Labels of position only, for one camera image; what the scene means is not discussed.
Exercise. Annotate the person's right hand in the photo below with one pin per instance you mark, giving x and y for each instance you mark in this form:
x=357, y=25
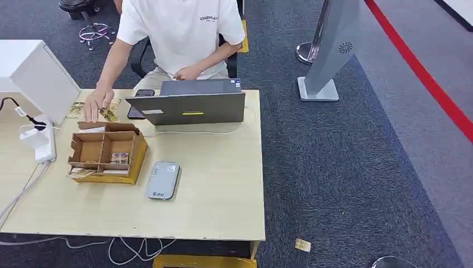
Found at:
x=94, y=105

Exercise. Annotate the person's left hand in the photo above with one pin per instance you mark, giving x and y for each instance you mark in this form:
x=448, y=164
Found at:
x=187, y=74

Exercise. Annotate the gold printed card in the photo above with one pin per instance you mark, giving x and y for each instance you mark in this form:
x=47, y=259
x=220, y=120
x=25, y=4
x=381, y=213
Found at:
x=111, y=114
x=75, y=110

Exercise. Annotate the white blank card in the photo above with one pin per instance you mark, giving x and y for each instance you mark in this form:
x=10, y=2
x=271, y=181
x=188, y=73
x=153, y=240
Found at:
x=91, y=130

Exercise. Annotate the grey laptop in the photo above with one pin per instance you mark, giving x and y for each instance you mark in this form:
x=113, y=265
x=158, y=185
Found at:
x=192, y=109

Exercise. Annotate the black smartphone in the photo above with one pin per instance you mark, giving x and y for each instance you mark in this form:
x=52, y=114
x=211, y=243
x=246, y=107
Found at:
x=133, y=113

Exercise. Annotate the person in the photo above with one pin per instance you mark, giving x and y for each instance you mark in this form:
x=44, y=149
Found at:
x=181, y=33

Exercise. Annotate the black office chair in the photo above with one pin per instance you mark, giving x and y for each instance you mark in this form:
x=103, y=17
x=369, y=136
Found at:
x=137, y=59

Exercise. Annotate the white cabinet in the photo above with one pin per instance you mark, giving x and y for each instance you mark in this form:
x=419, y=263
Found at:
x=46, y=81

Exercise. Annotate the brown printed card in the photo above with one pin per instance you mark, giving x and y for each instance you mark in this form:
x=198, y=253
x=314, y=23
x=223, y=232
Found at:
x=119, y=158

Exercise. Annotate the white power strip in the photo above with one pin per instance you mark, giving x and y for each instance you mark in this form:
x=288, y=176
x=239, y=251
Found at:
x=46, y=149

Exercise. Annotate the wooden card box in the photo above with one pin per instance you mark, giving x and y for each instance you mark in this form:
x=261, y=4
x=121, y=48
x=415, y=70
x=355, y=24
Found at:
x=137, y=155

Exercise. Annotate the yellow block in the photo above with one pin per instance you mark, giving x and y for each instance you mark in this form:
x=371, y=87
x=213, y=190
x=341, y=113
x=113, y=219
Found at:
x=244, y=37

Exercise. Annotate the pale printed card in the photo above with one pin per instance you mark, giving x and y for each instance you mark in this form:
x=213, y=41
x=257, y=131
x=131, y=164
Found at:
x=115, y=171
x=80, y=173

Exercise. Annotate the white charger adaptor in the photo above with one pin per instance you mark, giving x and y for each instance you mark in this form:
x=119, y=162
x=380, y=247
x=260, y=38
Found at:
x=31, y=136

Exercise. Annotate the chrome stool base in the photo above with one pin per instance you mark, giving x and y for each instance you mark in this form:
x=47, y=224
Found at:
x=94, y=33

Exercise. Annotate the black stool seat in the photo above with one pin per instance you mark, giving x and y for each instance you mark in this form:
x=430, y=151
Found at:
x=75, y=5

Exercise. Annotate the grey flat device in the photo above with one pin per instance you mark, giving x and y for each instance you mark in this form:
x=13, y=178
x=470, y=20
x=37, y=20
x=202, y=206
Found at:
x=162, y=180

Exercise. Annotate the grey standing kiosk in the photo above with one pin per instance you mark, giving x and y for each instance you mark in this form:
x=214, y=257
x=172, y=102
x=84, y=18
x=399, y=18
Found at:
x=332, y=46

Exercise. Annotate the yellow box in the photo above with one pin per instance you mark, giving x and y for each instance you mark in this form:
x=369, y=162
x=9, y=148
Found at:
x=205, y=262

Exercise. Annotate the red floor tape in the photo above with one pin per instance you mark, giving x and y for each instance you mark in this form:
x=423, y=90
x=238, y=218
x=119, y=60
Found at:
x=421, y=72

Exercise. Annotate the chrome round base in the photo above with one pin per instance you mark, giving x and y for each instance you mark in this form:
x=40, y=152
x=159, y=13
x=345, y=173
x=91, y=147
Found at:
x=391, y=263

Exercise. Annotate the chrome stanchion post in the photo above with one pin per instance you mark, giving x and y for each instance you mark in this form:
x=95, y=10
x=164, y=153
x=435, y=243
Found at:
x=305, y=52

